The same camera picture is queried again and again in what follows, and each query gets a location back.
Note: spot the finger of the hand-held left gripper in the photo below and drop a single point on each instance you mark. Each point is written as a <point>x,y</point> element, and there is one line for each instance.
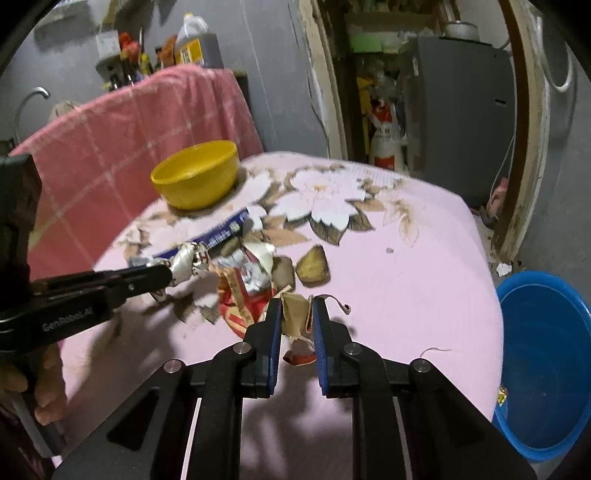
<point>145,287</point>
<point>138,273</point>

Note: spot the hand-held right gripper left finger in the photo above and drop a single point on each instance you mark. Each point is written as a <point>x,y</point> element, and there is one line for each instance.
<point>276,344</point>

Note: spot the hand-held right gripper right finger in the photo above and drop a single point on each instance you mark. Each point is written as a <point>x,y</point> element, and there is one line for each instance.
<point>318,353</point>

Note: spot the brown paper piece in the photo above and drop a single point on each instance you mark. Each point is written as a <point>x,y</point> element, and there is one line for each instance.
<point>295,314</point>

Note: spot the silver wrapper with red print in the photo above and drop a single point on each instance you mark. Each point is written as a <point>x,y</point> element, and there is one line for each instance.
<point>184,264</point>

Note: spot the brown wedge-shaped peel piece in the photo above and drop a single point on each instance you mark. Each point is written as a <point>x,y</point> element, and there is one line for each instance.
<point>314,268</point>

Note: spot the yellow plastic bowl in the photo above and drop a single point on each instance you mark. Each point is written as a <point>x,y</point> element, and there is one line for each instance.
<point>194,184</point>

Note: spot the person's left hand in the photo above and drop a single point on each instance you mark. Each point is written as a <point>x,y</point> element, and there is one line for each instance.
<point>51,392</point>

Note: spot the small red wrapper scrap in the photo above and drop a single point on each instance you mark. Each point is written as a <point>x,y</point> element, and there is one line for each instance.
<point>300,360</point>

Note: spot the red snack wrapper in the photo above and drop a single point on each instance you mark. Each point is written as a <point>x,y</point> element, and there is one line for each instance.
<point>240,310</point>

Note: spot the dark brown peel piece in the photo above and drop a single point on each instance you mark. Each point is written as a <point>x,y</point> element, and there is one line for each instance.
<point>282,272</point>

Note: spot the blue snack wrapper strip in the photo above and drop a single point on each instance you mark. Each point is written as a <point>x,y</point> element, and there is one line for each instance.
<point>217,235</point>

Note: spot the pink floral blanket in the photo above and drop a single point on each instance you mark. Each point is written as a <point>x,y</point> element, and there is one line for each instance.
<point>415,300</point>

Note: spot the white thread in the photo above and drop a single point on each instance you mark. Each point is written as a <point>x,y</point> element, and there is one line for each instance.
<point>436,350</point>

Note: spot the pink checked cloth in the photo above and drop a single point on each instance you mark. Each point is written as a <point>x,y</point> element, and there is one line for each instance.
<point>115,138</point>

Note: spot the beige rag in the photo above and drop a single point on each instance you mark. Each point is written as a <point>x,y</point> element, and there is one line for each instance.
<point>64,110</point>

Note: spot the crumpled white paper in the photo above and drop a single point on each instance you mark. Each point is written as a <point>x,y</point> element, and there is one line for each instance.
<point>504,269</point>

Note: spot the metal faucet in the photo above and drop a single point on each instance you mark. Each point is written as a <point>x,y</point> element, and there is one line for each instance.
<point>30,94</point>

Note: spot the row of condiment bottles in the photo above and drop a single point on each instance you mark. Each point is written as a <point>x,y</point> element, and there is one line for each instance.
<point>124,62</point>

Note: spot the white and red sack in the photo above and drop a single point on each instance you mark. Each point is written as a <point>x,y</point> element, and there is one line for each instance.
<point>385,138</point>

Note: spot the blue plastic basin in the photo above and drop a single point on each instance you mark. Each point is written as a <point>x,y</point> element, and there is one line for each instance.
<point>545,369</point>

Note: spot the cooking oil bottle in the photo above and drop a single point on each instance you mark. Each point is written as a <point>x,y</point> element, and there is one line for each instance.
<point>203,50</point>

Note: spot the pink slipper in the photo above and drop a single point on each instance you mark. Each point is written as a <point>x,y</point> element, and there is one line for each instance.
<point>498,196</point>

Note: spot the grey refrigerator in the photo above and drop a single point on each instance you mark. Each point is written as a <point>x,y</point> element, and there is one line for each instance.
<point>457,115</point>

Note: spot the green plastic container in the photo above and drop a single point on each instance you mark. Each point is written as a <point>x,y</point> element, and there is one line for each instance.
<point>364,44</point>

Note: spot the metal pot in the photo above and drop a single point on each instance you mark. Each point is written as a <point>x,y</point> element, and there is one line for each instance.
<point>461,30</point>

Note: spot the white hanging loop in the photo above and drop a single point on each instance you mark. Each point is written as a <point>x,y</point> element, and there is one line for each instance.
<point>570,69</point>

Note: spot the wooden door frame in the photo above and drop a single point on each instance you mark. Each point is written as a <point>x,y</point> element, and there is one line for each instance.
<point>536,138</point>

